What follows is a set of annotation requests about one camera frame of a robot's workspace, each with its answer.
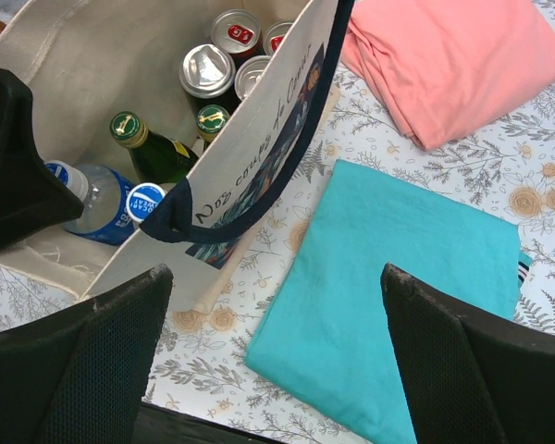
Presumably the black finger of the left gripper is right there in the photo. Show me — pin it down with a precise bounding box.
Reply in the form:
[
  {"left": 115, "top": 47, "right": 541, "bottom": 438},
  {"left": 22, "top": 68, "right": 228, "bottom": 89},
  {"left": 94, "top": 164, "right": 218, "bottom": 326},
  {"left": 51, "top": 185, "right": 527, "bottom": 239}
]
[{"left": 0, "top": 68, "right": 83, "bottom": 252}]

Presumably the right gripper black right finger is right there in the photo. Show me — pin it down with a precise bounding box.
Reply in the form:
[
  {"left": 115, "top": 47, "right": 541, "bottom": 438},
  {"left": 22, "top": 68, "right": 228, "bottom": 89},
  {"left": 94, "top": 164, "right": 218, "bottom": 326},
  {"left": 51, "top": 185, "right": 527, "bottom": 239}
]
[{"left": 381, "top": 264, "right": 555, "bottom": 443}]

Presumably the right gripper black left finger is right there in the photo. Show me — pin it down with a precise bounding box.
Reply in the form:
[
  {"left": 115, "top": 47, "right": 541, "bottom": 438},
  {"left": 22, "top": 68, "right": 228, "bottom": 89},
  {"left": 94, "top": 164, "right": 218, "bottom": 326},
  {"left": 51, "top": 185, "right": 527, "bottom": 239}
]
[{"left": 0, "top": 265, "right": 173, "bottom": 443}]

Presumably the Pocari Sweat bottle blue label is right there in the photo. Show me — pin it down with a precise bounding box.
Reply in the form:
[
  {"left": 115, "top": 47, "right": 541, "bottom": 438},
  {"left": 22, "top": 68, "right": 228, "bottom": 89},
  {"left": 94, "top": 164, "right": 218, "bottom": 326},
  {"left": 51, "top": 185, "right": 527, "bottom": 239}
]
[{"left": 45, "top": 160, "right": 134, "bottom": 246}]

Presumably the Pocari Sweat bottle cloudy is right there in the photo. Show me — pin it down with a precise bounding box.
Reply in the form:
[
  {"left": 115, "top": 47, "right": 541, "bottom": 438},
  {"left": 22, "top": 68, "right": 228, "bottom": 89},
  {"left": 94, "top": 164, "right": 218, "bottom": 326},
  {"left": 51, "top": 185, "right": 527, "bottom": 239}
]
[{"left": 125, "top": 182, "right": 175, "bottom": 225}]

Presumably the beige canvas tote bag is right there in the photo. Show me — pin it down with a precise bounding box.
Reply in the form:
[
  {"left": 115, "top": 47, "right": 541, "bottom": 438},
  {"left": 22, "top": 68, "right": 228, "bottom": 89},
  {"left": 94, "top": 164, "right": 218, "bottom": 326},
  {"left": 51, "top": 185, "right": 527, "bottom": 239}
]
[{"left": 0, "top": 1, "right": 352, "bottom": 313}]

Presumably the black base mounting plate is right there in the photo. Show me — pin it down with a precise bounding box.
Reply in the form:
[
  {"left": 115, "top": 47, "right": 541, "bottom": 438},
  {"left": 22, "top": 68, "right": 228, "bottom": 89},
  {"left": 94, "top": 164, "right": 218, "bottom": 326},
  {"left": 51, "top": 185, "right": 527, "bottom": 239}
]
[{"left": 131, "top": 402, "right": 278, "bottom": 444}]

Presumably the green Perrier bottle near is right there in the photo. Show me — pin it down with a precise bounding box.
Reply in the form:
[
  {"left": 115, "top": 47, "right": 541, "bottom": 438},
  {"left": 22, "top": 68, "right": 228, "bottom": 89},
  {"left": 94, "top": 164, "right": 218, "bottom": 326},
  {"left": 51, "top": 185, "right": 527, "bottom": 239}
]
[{"left": 109, "top": 111, "right": 199, "bottom": 184}]

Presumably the green perrier bottle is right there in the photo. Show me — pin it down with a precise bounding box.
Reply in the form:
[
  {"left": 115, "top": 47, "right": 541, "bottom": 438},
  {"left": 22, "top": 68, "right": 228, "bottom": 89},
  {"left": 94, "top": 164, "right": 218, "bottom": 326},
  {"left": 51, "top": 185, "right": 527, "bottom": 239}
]
[
  {"left": 196, "top": 104, "right": 230, "bottom": 150},
  {"left": 109, "top": 111, "right": 199, "bottom": 184}
]

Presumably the teal folded cloth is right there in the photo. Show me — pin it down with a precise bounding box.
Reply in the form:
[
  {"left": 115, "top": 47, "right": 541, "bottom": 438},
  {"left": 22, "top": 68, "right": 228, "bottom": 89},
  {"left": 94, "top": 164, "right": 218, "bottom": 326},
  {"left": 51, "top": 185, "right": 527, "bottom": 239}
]
[{"left": 245, "top": 160, "right": 531, "bottom": 443}]

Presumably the green Perrier bottle far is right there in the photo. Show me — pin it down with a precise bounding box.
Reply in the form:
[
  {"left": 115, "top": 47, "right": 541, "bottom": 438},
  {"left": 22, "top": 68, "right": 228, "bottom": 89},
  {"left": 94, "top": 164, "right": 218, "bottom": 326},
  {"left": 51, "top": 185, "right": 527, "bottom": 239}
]
[{"left": 196, "top": 104, "right": 230, "bottom": 150}]

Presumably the dark can dented lid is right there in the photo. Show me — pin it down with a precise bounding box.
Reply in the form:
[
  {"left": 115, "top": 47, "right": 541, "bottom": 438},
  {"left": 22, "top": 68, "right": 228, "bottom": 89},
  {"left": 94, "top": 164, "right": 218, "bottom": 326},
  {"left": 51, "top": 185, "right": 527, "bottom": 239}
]
[{"left": 179, "top": 43, "right": 241, "bottom": 115}]

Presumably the dark can silver pull-tab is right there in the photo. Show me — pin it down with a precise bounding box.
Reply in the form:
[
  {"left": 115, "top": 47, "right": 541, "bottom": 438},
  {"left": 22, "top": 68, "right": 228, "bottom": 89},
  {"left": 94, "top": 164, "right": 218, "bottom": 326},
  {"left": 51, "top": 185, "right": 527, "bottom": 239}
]
[{"left": 234, "top": 55, "right": 271, "bottom": 101}]

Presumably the red tab can left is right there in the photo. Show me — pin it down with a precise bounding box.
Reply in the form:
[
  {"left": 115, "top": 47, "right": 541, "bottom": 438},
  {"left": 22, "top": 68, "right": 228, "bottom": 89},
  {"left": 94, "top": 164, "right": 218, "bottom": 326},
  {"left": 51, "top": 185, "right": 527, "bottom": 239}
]
[{"left": 211, "top": 9, "right": 264, "bottom": 68}]

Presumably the red tab can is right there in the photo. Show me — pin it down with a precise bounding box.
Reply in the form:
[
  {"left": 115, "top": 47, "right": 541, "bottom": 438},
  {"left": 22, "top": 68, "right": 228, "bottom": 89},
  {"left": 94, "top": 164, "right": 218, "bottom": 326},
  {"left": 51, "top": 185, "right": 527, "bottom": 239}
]
[
  {"left": 263, "top": 20, "right": 293, "bottom": 56},
  {"left": 211, "top": 9, "right": 264, "bottom": 68}
]

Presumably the red tab can right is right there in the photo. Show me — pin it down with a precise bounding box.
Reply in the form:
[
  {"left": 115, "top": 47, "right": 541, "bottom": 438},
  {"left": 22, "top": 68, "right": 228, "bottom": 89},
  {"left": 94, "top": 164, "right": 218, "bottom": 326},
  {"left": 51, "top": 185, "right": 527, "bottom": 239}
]
[{"left": 263, "top": 20, "right": 293, "bottom": 56}]

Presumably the pink folded cloth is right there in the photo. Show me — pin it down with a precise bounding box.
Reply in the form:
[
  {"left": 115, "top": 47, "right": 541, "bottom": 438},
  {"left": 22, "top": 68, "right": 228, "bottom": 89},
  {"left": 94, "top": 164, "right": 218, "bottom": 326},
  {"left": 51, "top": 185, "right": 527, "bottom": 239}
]
[{"left": 341, "top": 1, "right": 555, "bottom": 150}]

